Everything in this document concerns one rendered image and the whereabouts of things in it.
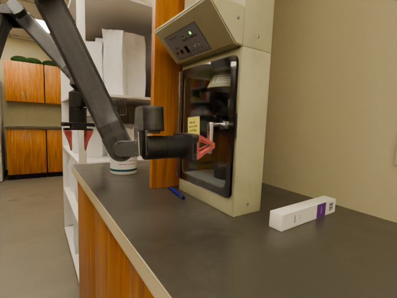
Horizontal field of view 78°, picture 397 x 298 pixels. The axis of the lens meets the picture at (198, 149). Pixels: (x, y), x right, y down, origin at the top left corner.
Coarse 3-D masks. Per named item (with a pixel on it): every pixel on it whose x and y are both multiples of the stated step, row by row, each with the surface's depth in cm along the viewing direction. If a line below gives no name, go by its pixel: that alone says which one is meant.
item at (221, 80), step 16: (208, 64) 76; (224, 64) 69; (192, 80) 84; (208, 80) 76; (224, 80) 70; (192, 96) 84; (208, 96) 76; (224, 96) 70; (192, 112) 84; (208, 112) 77; (224, 112) 70; (224, 128) 70; (224, 144) 70; (208, 160) 77; (224, 160) 71; (192, 176) 86; (208, 176) 78; (224, 176) 71; (224, 192) 71
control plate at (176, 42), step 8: (192, 24) 68; (176, 32) 76; (184, 32) 73; (192, 32) 71; (200, 32) 69; (168, 40) 81; (176, 40) 79; (184, 40) 76; (192, 40) 74; (200, 40) 71; (176, 48) 82; (184, 48) 79; (192, 48) 77; (200, 48) 74; (208, 48) 72; (176, 56) 86; (184, 56) 82
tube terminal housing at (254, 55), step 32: (192, 0) 84; (256, 0) 66; (256, 32) 67; (192, 64) 86; (256, 64) 68; (256, 96) 70; (256, 128) 71; (256, 160) 73; (192, 192) 88; (256, 192) 74
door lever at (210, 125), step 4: (208, 124) 68; (212, 124) 68; (216, 124) 69; (220, 124) 70; (224, 124) 70; (208, 128) 68; (212, 128) 68; (220, 128) 71; (208, 132) 68; (212, 132) 68; (208, 136) 68; (212, 136) 68; (212, 140) 69; (208, 144) 69; (208, 152) 69; (212, 152) 69
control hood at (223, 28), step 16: (208, 0) 59; (224, 0) 60; (176, 16) 71; (192, 16) 66; (208, 16) 62; (224, 16) 61; (240, 16) 63; (160, 32) 81; (208, 32) 67; (224, 32) 63; (240, 32) 64; (224, 48) 68
